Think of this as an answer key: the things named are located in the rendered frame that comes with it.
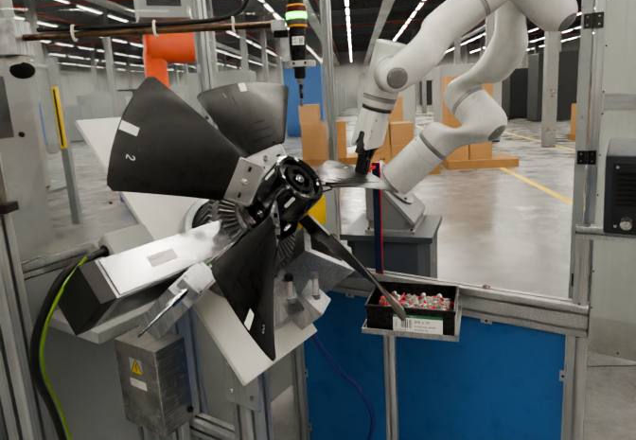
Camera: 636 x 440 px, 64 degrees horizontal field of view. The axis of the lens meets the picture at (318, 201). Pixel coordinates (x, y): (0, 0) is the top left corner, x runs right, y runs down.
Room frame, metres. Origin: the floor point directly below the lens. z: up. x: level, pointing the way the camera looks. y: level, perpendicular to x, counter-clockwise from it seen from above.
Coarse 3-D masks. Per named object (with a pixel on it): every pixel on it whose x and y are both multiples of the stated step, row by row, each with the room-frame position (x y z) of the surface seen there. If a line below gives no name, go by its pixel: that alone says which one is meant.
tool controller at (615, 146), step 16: (624, 144) 1.09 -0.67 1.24; (608, 160) 1.06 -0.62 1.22; (624, 160) 1.04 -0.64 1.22; (608, 176) 1.06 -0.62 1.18; (624, 176) 1.04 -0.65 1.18; (608, 192) 1.07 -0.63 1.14; (624, 192) 1.05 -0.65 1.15; (608, 208) 1.08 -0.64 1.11; (624, 208) 1.06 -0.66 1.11; (608, 224) 1.09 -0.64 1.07; (624, 224) 1.05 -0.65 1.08
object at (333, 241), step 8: (328, 240) 1.04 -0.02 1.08; (336, 240) 0.99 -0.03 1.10; (336, 248) 1.04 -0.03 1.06; (344, 248) 0.97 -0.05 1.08; (344, 256) 1.05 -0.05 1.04; (352, 256) 0.97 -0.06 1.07; (352, 264) 1.05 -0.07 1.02; (360, 264) 0.95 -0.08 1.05; (360, 272) 1.06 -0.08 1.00; (368, 272) 0.98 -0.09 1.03; (376, 280) 0.97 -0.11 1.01; (384, 296) 0.92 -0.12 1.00; (392, 296) 1.05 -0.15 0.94; (392, 304) 0.92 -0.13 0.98; (400, 312) 0.93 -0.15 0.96
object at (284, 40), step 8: (272, 24) 1.12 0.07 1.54; (280, 24) 1.12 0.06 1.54; (280, 32) 1.11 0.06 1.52; (288, 32) 1.14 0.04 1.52; (280, 40) 1.12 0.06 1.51; (288, 40) 1.12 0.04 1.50; (288, 48) 1.12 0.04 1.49; (288, 56) 1.12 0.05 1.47; (288, 64) 1.11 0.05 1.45; (296, 64) 1.10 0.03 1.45; (304, 64) 1.10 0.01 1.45; (312, 64) 1.11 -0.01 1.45
